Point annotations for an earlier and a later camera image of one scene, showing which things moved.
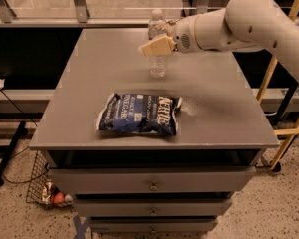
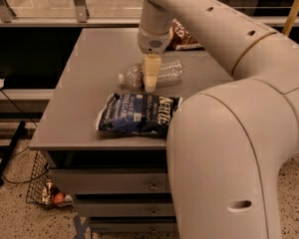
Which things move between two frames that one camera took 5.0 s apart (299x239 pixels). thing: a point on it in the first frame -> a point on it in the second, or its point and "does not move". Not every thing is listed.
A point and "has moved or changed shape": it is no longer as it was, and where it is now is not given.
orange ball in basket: (59, 198) does not move
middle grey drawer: (151, 207) does not move
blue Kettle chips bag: (140, 113) does not move
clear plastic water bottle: (156, 29) has moved or changed shape
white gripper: (183, 36) -> (152, 42)
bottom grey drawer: (151, 225) does not move
